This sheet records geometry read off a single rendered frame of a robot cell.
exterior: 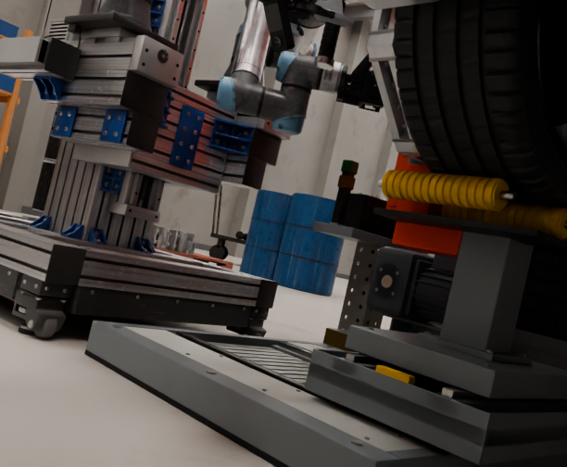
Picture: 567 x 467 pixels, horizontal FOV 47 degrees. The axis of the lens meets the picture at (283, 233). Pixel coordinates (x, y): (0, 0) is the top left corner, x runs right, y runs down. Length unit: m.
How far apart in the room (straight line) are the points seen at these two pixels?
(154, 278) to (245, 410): 0.74
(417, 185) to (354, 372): 0.37
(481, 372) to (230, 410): 0.42
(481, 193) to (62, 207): 1.37
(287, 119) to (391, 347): 0.64
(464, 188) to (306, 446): 0.52
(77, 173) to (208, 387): 1.09
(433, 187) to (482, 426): 0.45
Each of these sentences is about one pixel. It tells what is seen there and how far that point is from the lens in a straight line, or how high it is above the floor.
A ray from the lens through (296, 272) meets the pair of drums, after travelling 6.37.
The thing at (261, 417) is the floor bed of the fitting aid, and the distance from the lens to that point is 1.09.
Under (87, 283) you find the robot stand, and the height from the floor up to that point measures 0.15.
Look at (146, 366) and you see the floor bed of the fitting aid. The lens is 1.35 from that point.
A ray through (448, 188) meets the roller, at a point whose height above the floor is 0.51.
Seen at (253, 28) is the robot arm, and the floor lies 0.86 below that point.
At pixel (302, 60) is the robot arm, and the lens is 1.60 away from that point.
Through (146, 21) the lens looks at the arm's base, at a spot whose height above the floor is 0.85.
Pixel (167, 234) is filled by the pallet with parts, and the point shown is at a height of 0.25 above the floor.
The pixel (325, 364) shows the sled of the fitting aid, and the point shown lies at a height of 0.15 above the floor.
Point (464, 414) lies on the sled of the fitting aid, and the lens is 1.04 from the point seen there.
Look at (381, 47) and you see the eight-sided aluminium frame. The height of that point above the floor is 0.74.
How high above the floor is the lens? 0.33
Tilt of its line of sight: 2 degrees up
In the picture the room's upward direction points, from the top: 13 degrees clockwise
